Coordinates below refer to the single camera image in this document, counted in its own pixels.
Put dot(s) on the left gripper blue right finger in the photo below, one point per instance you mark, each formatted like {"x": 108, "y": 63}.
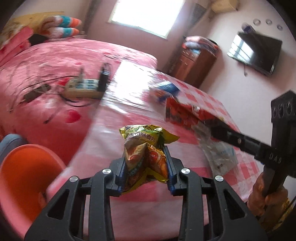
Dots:
{"x": 211, "y": 209}

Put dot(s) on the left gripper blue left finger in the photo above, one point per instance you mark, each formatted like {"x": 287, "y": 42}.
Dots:
{"x": 63, "y": 216}

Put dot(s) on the wall mounted black television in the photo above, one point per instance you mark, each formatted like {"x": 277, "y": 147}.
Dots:
{"x": 257, "y": 51}

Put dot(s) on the beige air conditioner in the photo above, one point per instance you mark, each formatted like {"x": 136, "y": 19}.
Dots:
{"x": 222, "y": 6}

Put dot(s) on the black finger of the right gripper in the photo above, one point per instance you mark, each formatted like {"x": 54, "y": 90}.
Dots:
{"x": 223, "y": 132}

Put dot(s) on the brown wooden cabinet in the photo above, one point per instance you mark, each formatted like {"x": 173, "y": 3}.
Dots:
{"x": 193, "y": 66}

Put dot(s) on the pink checkered plastic tablecloth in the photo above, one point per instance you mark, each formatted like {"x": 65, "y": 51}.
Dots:
{"x": 130, "y": 119}

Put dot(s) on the grey curtain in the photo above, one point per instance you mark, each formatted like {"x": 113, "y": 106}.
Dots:
{"x": 196, "y": 13}

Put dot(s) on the bright window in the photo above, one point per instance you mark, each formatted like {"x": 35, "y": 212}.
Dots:
{"x": 154, "y": 17}

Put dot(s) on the striped colourful pillow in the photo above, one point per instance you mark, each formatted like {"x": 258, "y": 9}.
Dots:
{"x": 58, "y": 26}

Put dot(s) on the black power adapter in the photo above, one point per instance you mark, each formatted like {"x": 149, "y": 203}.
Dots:
{"x": 104, "y": 75}

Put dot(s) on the black phone on bed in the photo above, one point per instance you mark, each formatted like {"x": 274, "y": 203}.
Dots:
{"x": 35, "y": 93}

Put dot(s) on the person's right hand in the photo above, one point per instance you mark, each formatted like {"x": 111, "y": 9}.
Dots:
{"x": 271, "y": 207}

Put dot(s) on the pink heart bedspread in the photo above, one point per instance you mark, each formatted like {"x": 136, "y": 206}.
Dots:
{"x": 50, "y": 120}

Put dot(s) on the folded quilts on cabinet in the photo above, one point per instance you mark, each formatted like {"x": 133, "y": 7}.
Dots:
{"x": 198, "y": 43}

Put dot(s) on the orange plastic trash bin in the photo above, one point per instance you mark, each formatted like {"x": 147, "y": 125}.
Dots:
{"x": 26, "y": 173}

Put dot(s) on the blue white snack box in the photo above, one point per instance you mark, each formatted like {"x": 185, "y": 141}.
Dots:
{"x": 161, "y": 91}

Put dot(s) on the beige power strip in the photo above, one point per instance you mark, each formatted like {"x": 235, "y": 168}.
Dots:
{"x": 86, "y": 88}

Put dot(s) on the red snack wrapper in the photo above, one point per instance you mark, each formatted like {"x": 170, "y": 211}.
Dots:
{"x": 188, "y": 115}

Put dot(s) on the grey plastic mailer bag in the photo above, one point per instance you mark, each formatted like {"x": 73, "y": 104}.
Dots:
{"x": 220, "y": 155}

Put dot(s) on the yellow orange chip bag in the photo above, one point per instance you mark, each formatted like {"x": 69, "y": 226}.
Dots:
{"x": 144, "y": 156}

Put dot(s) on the folded pink blanket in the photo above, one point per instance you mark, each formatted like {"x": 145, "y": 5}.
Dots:
{"x": 16, "y": 44}

